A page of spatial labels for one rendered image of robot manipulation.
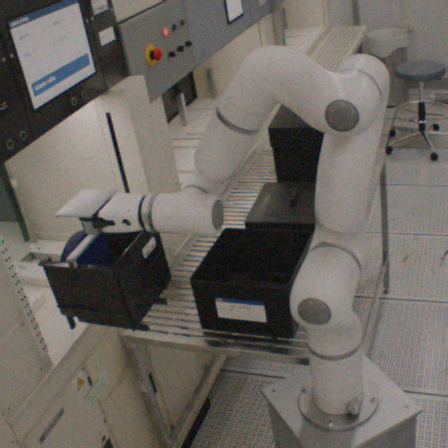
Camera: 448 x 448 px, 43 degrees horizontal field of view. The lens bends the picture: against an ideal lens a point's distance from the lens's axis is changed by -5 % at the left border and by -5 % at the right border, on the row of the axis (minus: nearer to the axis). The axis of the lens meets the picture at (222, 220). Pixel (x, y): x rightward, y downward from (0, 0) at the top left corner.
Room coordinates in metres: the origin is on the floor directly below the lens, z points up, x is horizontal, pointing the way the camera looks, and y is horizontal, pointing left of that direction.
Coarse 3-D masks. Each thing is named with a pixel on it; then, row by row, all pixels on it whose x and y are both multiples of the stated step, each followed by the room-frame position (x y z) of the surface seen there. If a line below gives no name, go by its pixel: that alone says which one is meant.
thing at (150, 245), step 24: (96, 192) 1.26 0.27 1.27; (72, 216) 1.16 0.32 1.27; (120, 240) 1.30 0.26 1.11; (144, 240) 1.20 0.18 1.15; (48, 264) 1.14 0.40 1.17; (72, 264) 1.10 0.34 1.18; (120, 264) 1.10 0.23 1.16; (144, 264) 1.18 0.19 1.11; (72, 288) 1.13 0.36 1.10; (96, 288) 1.10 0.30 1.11; (120, 288) 1.08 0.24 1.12; (144, 288) 1.15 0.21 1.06; (72, 312) 1.15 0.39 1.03; (96, 312) 1.11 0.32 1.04; (120, 312) 1.08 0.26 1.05; (144, 312) 1.13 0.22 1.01
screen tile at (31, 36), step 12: (36, 24) 1.44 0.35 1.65; (24, 36) 1.40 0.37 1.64; (36, 36) 1.43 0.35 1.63; (48, 36) 1.47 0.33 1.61; (24, 48) 1.39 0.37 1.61; (48, 48) 1.46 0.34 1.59; (24, 60) 1.37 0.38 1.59; (36, 60) 1.41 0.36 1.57; (48, 60) 1.45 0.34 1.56; (36, 72) 1.40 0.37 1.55
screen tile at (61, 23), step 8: (56, 16) 1.52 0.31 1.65; (64, 16) 1.55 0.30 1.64; (56, 24) 1.51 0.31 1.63; (64, 24) 1.54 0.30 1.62; (72, 24) 1.57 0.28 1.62; (80, 24) 1.60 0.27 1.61; (56, 32) 1.51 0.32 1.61; (80, 32) 1.59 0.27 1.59; (72, 40) 1.56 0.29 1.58; (80, 40) 1.59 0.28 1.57; (64, 48) 1.52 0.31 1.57; (72, 48) 1.55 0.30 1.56; (80, 48) 1.58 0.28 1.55; (64, 56) 1.51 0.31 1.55
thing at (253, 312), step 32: (224, 256) 1.54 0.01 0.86; (256, 256) 1.54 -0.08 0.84; (288, 256) 1.50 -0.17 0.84; (192, 288) 1.34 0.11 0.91; (224, 288) 1.29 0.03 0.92; (256, 288) 1.25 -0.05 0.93; (288, 288) 1.23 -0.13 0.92; (224, 320) 1.30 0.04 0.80; (256, 320) 1.26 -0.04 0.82; (288, 320) 1.22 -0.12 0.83
